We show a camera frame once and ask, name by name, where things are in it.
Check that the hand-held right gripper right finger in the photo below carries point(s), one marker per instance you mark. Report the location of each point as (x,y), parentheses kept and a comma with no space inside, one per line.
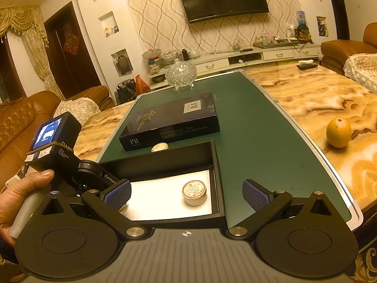
(254,194)

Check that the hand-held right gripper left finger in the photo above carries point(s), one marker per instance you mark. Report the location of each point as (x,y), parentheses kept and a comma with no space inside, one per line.
(119,194)

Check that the round beige tin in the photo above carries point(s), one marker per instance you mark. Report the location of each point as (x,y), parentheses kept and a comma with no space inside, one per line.
(194,194)

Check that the cream coin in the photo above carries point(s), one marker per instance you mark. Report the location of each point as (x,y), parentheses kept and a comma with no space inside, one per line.
(160,147)

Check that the black box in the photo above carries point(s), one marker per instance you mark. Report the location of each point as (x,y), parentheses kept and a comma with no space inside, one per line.
(176,162)

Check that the dark blue printed box lid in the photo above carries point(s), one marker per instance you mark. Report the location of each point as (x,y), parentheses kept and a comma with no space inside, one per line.
(165,115)

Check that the marble desktop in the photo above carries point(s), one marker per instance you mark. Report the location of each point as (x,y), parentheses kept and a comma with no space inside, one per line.
(309,94)

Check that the person's left hand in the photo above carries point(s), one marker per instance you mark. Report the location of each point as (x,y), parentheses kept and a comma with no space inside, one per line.
(11,203)

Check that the white paper liner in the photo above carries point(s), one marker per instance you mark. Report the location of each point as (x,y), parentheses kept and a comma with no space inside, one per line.
(159,194)

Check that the white lace sofa cover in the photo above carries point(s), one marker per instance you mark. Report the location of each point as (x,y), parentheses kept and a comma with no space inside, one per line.
(78,107)

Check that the brown leather sofa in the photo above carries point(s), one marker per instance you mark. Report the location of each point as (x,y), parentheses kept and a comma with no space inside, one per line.
(17,123)

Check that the white power adapter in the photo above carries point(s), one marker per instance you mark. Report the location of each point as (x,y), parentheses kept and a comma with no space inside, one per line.
(13,180)

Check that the green table mat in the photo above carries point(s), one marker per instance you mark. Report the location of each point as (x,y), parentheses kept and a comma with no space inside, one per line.
(250,118)

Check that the dark wooden door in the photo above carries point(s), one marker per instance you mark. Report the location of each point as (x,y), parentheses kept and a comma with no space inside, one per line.
(79,64)

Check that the black bag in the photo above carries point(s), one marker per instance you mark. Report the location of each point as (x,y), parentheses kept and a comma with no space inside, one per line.
(125,91)

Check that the gold curtain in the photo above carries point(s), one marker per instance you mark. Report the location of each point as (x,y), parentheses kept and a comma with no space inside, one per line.
(38,53)

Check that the red knot ornament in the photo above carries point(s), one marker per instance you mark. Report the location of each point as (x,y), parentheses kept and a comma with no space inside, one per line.
(71,42)

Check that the dark ceramic vase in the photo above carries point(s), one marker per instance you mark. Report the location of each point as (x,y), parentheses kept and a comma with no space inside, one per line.
(122,64)

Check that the red plastic bag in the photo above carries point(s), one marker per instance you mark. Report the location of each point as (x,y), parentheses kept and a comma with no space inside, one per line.
(143,87)

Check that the orange fruit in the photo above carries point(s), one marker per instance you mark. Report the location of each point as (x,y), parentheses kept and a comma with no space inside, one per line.
(338,132)

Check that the small colourful figurines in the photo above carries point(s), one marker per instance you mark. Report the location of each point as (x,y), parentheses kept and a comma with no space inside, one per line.
(111,31)

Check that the glass jar with snacks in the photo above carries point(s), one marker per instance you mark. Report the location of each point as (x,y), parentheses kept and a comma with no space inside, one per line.
(152,62)

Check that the crystal glass lidded bowl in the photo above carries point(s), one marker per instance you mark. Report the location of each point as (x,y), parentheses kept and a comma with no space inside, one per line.
(180,73)

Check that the black remote control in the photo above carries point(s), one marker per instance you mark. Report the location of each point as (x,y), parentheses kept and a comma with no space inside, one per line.
(307,66)

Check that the wide glass jar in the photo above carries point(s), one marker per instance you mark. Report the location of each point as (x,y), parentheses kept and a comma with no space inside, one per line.
(170,59)

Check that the white TV cabinet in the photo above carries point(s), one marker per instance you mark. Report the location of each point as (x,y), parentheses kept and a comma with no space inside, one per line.
(277,54)

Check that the small black remote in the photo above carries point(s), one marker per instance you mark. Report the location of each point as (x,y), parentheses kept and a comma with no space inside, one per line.
(248,50)

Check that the small celadon jar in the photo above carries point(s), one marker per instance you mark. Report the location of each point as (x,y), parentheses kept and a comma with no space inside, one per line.
(236,47)

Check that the tea tray with teaware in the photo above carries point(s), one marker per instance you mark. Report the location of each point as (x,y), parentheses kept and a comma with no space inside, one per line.
(277,44)

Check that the small glass jar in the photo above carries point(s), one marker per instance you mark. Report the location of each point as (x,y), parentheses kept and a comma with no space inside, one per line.
(194,53)

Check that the black bottle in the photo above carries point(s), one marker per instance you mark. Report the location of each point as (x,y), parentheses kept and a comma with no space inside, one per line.
(185,54)

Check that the brown leather armchair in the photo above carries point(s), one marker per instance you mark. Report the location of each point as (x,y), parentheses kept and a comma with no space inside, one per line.
(332,50)

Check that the lace armchair cover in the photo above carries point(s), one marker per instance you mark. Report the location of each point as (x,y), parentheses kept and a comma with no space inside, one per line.
(362,67)

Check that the dark yellow printed bag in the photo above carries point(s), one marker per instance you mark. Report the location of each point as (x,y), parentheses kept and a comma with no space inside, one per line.
(303,32)

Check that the blue printed packet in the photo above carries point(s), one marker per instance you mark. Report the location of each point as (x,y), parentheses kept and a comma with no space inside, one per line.
(322,26)

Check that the blue snack box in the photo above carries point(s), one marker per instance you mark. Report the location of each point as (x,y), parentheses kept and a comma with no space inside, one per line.
(302,17)

